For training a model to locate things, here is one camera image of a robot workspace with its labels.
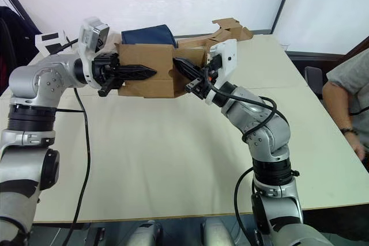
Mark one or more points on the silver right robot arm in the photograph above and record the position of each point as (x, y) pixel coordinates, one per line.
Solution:
(268, 133)

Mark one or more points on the person's bare hand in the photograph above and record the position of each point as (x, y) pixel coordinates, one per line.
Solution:
(360, 151)

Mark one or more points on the person's bare forearm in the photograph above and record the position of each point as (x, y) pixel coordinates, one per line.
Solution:
(335, 105)

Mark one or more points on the person's grey shirt torso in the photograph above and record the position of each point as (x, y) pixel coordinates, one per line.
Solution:
(354, 84)

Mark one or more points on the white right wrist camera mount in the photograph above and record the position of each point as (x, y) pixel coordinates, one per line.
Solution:
(229, 56)

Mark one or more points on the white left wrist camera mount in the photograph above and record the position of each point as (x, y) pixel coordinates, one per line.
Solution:
(86, 35)

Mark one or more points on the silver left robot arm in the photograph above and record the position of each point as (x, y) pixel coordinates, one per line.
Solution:
(43, 76)

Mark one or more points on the dark grey chair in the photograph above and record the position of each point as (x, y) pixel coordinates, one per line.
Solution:
(313, 77)

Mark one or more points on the torn flattened cardboard box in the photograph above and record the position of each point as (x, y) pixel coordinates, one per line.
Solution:
(227, 31)

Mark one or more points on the dark blue cloth bag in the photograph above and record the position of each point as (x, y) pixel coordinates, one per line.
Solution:
(147, 35)

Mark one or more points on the small brown cardboard box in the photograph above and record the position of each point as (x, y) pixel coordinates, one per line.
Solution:
(144, 56)

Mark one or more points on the white tag with black patches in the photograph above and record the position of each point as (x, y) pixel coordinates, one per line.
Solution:
(54, 43)

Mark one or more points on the grey rounded shape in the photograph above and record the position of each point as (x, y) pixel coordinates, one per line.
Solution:
(216, 233)
(144, 233)

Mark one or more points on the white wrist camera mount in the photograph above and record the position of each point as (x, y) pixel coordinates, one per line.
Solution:
(229, 56)
(86, 35)

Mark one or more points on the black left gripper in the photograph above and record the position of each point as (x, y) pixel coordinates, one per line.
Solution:
(105, 64)

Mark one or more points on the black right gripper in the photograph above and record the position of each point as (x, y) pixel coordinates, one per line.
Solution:
(206, 81)

